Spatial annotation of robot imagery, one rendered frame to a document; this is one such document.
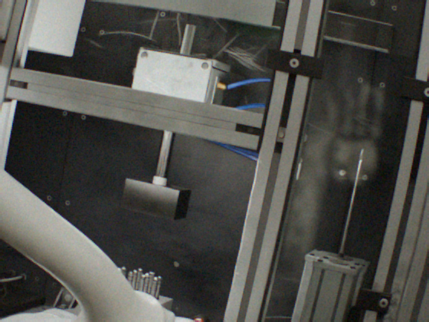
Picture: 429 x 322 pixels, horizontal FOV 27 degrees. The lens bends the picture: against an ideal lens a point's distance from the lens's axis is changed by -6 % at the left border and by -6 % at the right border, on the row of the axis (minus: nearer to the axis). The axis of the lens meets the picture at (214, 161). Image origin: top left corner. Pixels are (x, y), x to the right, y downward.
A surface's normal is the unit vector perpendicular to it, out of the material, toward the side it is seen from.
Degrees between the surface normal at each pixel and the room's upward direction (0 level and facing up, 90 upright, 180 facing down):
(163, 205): 90
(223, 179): 90
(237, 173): 90
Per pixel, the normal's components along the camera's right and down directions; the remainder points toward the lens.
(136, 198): -0.26, 0.00
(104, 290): 0.43, 0.23
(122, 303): 0.73, 0.07
